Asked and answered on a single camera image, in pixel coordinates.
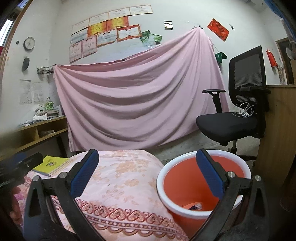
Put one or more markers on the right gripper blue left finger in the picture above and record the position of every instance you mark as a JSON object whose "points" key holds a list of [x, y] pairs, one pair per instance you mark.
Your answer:
{"points": [[81, 173]]}

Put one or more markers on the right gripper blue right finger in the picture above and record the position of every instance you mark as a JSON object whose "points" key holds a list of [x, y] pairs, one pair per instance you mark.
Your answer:
{"points": [[213, 173]]}

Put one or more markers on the dark blue snack wrapper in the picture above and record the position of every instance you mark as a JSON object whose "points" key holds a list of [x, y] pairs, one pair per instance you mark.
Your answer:
{"points": [[193, 206]]}

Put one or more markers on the orange trash bucket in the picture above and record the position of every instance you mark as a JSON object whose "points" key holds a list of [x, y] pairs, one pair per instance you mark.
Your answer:
{"points": [[181, 182]]}

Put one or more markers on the person's left hand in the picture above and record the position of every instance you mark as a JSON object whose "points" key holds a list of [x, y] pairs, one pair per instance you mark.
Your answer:
{"points": [[15, 213]]}

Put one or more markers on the yellow children's book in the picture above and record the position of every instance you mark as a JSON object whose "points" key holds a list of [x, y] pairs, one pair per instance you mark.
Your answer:
{"points": [[51, 165]]}

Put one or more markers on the pink floral tablecloth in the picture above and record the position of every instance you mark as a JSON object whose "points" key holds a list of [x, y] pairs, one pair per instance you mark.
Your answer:
{"points": [[121, 199]]}

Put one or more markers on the wooden shelf unit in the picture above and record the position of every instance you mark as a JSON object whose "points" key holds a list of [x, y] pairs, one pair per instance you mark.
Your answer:
{"points": [[25, 138]]}

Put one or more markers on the papers pile on shelf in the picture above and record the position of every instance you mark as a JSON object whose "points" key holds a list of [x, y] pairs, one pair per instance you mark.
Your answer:
{"points": [[44, 115]]}

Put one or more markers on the wooden cabinet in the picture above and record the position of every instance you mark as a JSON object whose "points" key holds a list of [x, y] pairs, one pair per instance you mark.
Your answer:
{"points": [[277, 148]]}

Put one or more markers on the black office chair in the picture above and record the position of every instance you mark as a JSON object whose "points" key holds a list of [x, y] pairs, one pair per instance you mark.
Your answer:
{"points": [[249, 95]]}

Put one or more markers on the green candy jar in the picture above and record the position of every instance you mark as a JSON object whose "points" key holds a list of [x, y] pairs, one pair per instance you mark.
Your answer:
{"points": [[49, 105]]}

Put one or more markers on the pink hanging sheet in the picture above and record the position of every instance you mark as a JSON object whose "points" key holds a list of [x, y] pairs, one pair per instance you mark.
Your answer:
{"points": [[143, 101]]}

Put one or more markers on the green wall hook item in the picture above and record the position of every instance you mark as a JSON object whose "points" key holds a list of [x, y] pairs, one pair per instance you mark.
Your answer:
{"points": [[220, 57]]}

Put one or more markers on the certificates on wall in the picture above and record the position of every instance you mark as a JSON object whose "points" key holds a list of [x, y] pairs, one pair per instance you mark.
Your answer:
{"points": [[103, 29]]}

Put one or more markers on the round wall clock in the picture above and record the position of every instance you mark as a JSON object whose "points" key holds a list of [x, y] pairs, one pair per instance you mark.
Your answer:
{"points": [[29, 43]]}

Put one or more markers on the red paper wall decoration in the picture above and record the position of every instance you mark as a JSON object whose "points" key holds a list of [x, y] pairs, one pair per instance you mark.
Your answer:
{"points": [[218, 29]]}

